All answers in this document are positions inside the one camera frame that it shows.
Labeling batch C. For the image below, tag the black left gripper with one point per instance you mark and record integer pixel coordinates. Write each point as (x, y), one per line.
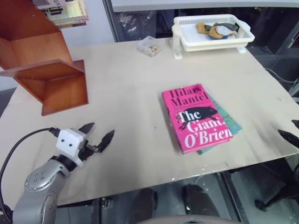
(85, 149)

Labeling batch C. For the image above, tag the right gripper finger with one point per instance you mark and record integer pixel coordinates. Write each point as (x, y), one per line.
(296, 123)
(290, 138)

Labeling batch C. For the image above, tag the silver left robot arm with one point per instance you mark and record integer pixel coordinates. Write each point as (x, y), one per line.
(39, 186)

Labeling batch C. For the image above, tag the teal green book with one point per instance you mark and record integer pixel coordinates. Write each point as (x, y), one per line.
(231, 122)

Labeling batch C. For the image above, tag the brown wooden bookshelf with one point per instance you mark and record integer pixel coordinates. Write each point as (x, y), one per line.
(46, 70)

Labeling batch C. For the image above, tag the pink hardcover book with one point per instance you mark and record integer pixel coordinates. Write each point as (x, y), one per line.
(198, 121)

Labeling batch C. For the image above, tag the grey desk top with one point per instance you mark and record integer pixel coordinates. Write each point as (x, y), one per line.
(187, 4)

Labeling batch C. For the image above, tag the black office chair base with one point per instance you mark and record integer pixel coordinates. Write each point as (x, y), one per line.
(261, 205)

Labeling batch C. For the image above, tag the clear plastic parts box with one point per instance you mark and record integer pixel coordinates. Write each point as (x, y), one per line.
(149, 46)

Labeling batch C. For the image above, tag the dark rounded shape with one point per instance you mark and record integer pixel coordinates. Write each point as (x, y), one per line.
(198, 203)

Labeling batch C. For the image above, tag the blue cloth piece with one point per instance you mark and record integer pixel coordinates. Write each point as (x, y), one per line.
(222, 37)

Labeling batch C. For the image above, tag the white round cloth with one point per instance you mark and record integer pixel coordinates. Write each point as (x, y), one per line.
(222, 30)

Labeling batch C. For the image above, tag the grey green cloth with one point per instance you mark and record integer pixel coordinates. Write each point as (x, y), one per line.
(227, 25)

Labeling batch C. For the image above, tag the beige curved robot torso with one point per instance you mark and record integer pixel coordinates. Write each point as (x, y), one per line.
(191, 220)

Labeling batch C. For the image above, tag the white plastic basket rack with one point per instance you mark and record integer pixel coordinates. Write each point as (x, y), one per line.
(187, 37)

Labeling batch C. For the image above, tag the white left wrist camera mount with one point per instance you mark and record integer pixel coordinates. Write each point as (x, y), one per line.
(70, 140)

